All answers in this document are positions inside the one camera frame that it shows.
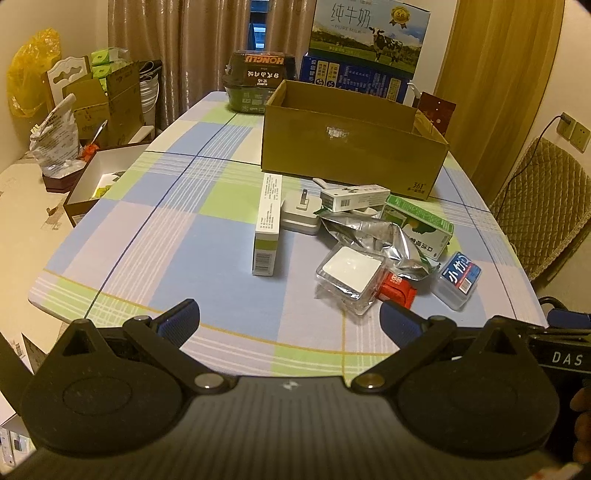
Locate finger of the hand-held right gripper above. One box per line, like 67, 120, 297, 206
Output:
549, 310, 591, 330

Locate wall socket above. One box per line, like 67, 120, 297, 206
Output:
556, 113, 591, 153

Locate beige pleated curtain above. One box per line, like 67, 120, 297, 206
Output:
108, 0, 319, 134

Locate dark brown snack package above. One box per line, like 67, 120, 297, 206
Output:
223, 51, 296, 114

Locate green and white box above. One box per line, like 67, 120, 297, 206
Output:
382, 195, 454, 259

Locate white open gift box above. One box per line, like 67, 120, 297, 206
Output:
63, 144, 151, 227

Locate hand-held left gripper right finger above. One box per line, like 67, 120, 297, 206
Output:
352, 302, 536, 394

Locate cow print milk carton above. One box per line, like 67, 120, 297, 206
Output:
308, 0, 432, 79

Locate golden yellow curtain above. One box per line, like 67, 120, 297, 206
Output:
436, 0, 566, 185

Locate blue toothpick container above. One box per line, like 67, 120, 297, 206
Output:
431, 251, 482, 311

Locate long white green medicine box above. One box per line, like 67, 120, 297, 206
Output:
252, 173, 283, 277

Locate window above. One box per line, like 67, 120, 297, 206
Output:
250, 0, 273, 51

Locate small white medicine box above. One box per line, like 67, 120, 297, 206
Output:
321, 185, 390, 213

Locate white power adapter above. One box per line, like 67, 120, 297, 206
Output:
281, 188, 321, 236

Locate white printed plastic bag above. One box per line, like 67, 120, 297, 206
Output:
30, 95, 88, 178

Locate white cardboard hanger piece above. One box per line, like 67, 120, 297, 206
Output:
41, 56, 92, 112

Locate stack of green boxes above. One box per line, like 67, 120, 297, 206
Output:
91, 47, 132, 93

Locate person's right hand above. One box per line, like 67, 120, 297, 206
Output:
571, 388, 591, 462

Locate silver foil bag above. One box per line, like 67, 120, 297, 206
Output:
321, 216, 441, 280

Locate clear plastic case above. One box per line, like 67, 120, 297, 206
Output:
315, 242, 386, 315

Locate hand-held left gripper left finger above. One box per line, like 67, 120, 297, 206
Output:
46, 299, 234, 395

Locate white stacked buckets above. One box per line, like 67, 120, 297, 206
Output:
139, 60, 162, 127

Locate dark red paper bag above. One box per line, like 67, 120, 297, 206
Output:
418, 91, 455, 134

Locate brown cardboard storage box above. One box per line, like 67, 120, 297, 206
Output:
62, 60, 141, 148

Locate red handled screwdriver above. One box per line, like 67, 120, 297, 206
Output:
82, 120, 109, 162

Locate yellow plastic bag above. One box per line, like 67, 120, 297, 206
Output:
7, 28, 63, 116

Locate red candy packet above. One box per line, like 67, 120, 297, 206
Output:
379, 272, 417, 308

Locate checked cloth desktop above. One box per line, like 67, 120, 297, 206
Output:
28, 91, 548, 370

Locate black power cable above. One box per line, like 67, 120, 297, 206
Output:
503, 115, 561, 199

